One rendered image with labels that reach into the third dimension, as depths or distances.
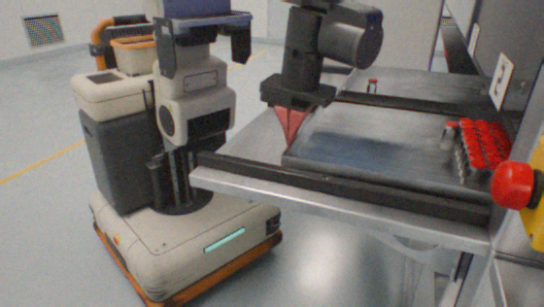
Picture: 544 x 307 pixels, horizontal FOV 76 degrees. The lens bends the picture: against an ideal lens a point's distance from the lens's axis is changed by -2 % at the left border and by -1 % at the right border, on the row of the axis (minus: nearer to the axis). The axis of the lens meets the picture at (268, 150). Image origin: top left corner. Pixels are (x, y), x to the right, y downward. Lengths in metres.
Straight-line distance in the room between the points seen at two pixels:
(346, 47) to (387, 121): 0.32
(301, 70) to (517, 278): 0.34
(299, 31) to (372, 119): 0.31
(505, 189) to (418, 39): 1.10
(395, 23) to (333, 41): 0.95
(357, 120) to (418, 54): 0.71
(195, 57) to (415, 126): 0.70
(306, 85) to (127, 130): 0.96
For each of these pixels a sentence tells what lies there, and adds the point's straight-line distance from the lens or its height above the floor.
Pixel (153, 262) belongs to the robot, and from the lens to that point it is 1.29.
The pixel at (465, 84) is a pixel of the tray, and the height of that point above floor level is 0.89.
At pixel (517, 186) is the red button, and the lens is 0.33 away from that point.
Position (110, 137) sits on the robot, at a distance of 1.35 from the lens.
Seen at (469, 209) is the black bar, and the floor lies 0.90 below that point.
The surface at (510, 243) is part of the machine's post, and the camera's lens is 0.46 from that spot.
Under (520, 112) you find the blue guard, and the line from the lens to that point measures 0.46.
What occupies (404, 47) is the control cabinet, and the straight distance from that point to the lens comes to 1.40.
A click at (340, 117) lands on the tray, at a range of 0.74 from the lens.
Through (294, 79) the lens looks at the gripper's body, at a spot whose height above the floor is 1.02.
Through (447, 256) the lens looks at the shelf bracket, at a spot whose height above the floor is 0.77.
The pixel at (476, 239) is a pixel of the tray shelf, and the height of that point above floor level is 0.88.
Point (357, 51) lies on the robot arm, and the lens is 0.43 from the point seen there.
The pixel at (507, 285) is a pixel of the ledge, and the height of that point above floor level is 0.88.
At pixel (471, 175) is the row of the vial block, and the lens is 0.53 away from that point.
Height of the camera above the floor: 1.15
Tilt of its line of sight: 27 degrees down
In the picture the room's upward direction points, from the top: straight up
